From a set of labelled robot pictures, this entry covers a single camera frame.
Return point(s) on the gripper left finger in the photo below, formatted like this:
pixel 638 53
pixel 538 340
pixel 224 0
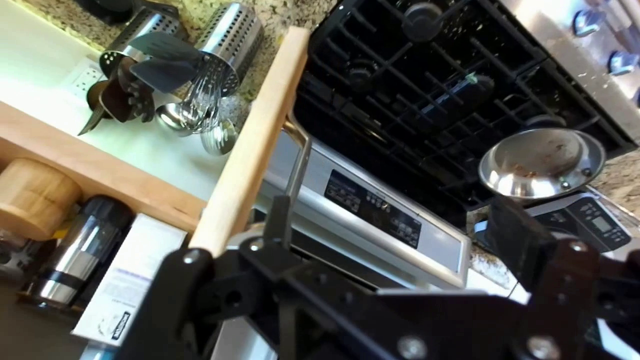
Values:
pixel 175 310

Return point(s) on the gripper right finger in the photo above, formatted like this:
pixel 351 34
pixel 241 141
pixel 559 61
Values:
pixel 565 280

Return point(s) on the wooden cabinet door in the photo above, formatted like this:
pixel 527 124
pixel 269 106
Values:
pixel 255 140

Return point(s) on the white carton box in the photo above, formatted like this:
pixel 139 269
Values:
pixel 132 275

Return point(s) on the black kitchen scale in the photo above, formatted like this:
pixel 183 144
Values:
pixel 590 222

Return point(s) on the steel and black tumbler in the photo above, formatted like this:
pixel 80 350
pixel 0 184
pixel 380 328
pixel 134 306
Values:
pixel 82 250

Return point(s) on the steel bowl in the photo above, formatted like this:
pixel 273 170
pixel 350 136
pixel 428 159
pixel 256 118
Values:
pixel 542 162

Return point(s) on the steel ladle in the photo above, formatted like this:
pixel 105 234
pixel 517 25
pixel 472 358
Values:
pixel 219 137
pixel 172 119

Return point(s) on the round wooden container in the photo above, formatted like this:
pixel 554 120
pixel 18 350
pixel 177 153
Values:
pixel 35 197

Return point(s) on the steel gas stove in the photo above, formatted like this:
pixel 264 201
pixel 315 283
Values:
pixel 440 150

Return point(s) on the steel whisk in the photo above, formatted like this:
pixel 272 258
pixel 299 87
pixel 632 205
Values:
pixel 202 102

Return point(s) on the oblong stove burner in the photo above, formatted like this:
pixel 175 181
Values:
pixel 460 97

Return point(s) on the bundle of brown wooden spoons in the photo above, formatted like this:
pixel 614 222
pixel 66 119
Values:
pixel 125 97

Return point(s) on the stove knob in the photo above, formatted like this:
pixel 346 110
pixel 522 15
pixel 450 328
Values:
pixel 622 62
pixel 587 22

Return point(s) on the black spatula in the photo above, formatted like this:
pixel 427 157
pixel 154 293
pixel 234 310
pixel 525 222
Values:
pixel 167 46
pixel 162 75

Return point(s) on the perforated steel utensil holder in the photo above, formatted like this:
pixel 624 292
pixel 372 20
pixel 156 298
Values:
pixel 145 27
pixel 235 35

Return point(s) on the white wall socket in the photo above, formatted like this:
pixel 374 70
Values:
pixel 86 79

